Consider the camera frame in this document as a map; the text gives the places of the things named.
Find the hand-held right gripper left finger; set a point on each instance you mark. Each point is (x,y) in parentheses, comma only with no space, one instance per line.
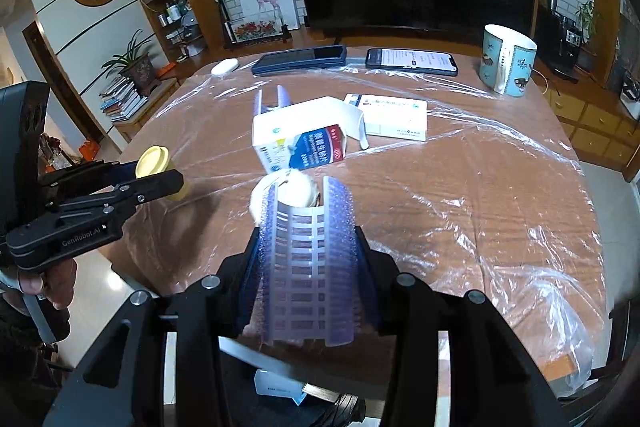
(248,287)

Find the clear plastic table cover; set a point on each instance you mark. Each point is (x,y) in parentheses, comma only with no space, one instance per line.
(450,187)

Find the white blue small box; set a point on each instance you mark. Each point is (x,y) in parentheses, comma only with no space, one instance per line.
(275,384)

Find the framed red flower picture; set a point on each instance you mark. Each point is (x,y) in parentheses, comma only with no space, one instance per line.
(255,29)

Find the green potted houseplant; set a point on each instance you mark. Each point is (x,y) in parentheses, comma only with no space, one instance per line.
(587,14)

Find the white carton with blue label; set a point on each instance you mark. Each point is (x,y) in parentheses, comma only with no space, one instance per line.
(300,127)

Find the potted orchid in patterned pot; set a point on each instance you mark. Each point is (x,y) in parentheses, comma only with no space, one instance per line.
(142,72)

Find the phone in dark blue case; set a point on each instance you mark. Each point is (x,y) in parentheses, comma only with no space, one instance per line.
(300,59)

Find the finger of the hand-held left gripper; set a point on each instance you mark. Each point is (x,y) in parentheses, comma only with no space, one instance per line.
(150,187)
(90,177)

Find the purple slotted plastic sheet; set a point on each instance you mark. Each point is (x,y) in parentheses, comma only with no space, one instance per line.
(305,267)
(283,99)

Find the yellow lidded small cup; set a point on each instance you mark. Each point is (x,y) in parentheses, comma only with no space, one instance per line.
(152,159)

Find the stack of books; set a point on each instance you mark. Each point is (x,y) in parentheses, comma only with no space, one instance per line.
(122,102)

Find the black coffee machine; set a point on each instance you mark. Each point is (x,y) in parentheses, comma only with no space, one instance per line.
(562,47)

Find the blue butterfly print mug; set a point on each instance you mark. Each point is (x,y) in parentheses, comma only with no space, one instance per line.
(515,67)

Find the black smartphone with lit screen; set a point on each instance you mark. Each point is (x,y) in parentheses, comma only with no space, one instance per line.
(410,61)

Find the wooden drawer cabinet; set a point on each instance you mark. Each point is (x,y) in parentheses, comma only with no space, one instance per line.
(595,122)

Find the white earbud case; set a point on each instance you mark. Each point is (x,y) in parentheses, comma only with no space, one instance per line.
(225,67)

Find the low wooden side table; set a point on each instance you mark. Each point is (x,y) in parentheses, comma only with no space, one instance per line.
(165,89)

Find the person's left hand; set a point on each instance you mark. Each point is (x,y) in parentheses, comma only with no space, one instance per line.
(60,282)

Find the white flat medicine box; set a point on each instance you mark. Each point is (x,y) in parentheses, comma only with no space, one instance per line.
(395,117)

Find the white handbag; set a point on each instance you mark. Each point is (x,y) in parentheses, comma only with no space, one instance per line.
(632,94)

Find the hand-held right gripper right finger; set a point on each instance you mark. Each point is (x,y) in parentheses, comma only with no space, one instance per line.
(367,297)

